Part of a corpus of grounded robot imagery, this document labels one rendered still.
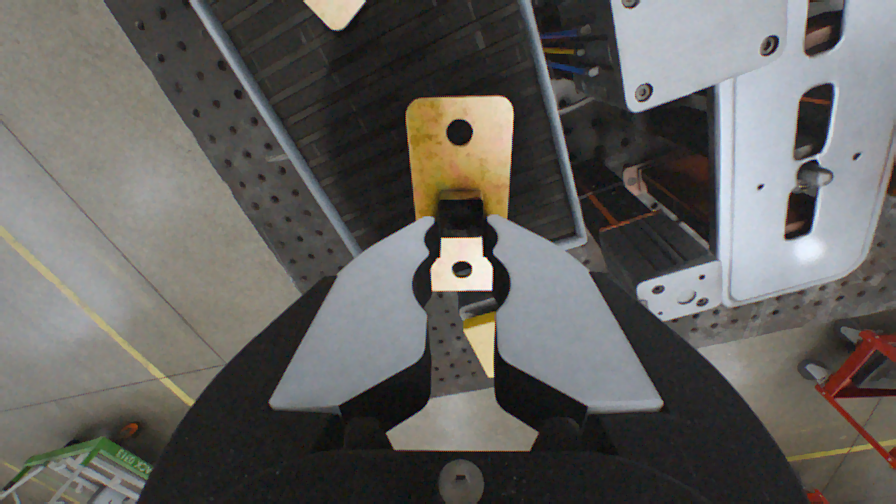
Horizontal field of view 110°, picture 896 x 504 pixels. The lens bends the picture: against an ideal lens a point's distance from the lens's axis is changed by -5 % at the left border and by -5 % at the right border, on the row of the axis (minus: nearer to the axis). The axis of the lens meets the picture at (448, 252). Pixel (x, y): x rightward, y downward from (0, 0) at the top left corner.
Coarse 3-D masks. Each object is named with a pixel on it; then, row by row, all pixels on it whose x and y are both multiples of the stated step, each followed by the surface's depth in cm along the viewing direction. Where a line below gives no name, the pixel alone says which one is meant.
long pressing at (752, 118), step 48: (864, 0) 26; (864, 48) 28; (720, 96) 30; (768, 96) 30; (864, 96) 30; (720, 144) 32; (768, 144) 32; (864, 144) 32; (720, 192) 35; (768, 192) 35; (816, 192) 35; (864, 192) 34; (720, 240) 38; (768, 240) 38; (816, 240) 38; (864, 240) 37; (768, 288) 41
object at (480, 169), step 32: (480, 96) 12; (416, 128) 12; (480, 128) 12; (512, 128) 12; (416, 160) 13; (448, 160) 13; (480, 160) 13; (416, 192) 13; (448, 192) 13; (480, 192) 13; (448, 224) 13; (480, 224) 13; (448, 256) 15; (480, 256) 15; (448, 288) 16; (480, 288) 16
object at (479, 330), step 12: (492, 312) 25; (468, 324) 25; (480, 324) 25; (492, 324) 25; (468, 336) 25; (480, 336) 25; (492, 336) 25; (480, 348) 26; (492, 348) 26; (480, 360) 27; (492, 360) 27; (492, 372) 27
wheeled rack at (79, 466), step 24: (120, 432) 241; (48, 456) 235; (72, 456) 227; (96, 456) 224; (120, 456) 228; (24, 480) 226; (72, 480) 203; (96, 480) 246; (120, 480) 234; (144, 480) 241
